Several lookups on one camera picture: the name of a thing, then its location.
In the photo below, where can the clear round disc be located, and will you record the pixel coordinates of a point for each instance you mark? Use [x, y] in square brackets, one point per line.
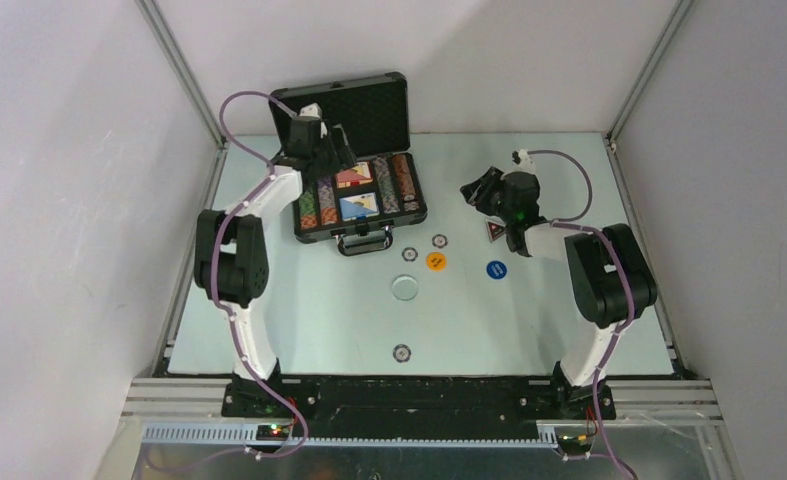
[405, 287]

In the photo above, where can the poker chip middle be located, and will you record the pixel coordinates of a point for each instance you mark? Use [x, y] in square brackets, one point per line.
[439, 241]

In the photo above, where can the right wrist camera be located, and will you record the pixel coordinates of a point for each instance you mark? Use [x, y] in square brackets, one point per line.
[523, 162]

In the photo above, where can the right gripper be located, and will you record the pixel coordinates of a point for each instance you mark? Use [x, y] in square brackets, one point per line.
[476, 193]

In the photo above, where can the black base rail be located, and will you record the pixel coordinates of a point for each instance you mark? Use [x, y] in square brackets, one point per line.
[431, 408]

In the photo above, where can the orange round button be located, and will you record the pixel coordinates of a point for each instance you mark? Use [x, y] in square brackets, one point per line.
[436, 261]

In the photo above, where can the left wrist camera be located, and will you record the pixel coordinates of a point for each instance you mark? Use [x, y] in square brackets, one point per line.
[312, 112]

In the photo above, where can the triangular dealer button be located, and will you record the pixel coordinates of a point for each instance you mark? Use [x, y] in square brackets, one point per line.
[495, 230]

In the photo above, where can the poker chip front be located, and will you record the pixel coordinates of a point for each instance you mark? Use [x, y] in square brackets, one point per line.
[402, 353]

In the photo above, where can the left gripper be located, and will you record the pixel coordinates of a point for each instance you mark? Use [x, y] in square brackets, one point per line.
[347, 157]

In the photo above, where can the blue round button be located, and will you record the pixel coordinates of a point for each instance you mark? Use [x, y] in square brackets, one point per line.
[496, 270]

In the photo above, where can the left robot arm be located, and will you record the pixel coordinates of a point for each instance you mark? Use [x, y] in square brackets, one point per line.
[231, 261]

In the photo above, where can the poker chip near disc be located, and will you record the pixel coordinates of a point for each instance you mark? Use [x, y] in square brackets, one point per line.
[410, 254]

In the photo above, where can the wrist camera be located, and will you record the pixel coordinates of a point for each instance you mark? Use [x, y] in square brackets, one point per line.
[523, 162]
[312, 112]

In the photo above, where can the red playing card box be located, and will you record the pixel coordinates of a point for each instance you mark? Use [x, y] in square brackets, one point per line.
[359, 175]

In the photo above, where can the blue playing card box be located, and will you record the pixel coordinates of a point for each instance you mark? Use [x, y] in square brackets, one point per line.
[360, 206]

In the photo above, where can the black poker set case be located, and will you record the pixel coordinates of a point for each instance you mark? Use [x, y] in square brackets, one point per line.
[374, 114]

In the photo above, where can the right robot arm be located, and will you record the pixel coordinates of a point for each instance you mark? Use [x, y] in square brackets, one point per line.
[611, 281]

